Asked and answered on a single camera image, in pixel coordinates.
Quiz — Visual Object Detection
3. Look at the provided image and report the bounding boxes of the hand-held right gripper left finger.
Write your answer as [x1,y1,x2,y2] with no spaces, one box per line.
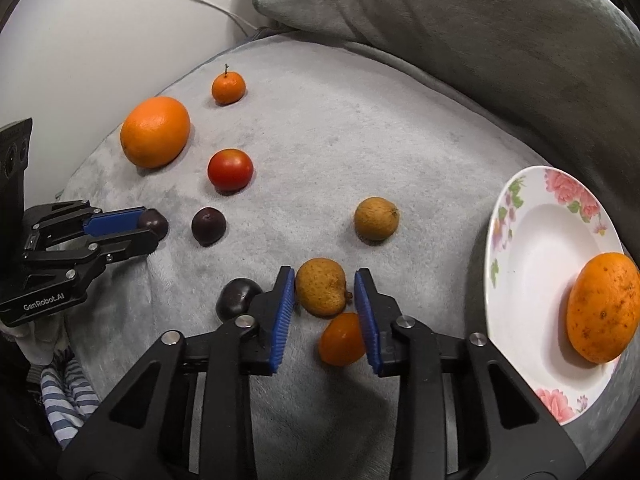
[60,266,297,480]

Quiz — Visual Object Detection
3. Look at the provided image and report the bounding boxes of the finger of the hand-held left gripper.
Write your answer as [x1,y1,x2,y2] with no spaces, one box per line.
[22,228,161,282]
[27,200,147,242]

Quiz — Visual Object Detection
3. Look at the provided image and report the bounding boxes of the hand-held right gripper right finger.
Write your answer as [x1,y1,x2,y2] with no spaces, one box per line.
[354,268,587,480]

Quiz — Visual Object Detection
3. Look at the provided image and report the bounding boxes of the small orange kumquat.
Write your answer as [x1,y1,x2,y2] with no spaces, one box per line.
[319,312,367,366]

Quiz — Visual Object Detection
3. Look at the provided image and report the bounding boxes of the dark purple plum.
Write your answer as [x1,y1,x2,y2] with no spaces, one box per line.
[215,278,264,322]
[191,207,227,247]
[139,208,169,241]

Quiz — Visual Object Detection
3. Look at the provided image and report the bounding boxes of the small orange fruit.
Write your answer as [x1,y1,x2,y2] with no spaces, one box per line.
[295,258,353,317]

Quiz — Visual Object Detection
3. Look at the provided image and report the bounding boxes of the large smooth orange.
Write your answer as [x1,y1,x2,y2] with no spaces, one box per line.
[120,96,191,169]

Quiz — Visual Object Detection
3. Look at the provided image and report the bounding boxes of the red tomato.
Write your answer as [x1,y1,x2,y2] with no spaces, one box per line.
[207,148,254,192]

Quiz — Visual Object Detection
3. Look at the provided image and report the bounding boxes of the white oval bowl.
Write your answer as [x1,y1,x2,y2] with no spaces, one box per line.
[484,165,626,426]

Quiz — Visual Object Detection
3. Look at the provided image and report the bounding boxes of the white cloth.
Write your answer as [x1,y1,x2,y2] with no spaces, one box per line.
[0,317,68,366]

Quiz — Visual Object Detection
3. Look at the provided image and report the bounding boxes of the blue striped cloth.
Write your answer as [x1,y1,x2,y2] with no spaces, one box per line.
[39,355,101,450]

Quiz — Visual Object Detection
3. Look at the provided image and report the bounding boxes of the round brown longan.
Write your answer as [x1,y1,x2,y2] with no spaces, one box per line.
[354,197,400,241]

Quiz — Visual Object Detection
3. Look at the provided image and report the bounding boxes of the small mandarin with stem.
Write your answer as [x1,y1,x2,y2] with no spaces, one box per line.
[211,63,247,106]

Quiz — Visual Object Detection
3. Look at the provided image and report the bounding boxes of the light grey fleece cover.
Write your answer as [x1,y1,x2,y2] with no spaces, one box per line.
[55,35,626,480]

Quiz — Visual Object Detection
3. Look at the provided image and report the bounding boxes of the brown spotted orange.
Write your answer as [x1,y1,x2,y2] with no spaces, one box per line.
[566,252,640,365]

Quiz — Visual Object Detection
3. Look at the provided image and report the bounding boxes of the folded dark grey blanket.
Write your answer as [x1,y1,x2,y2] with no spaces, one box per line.
[252,0,640,271]

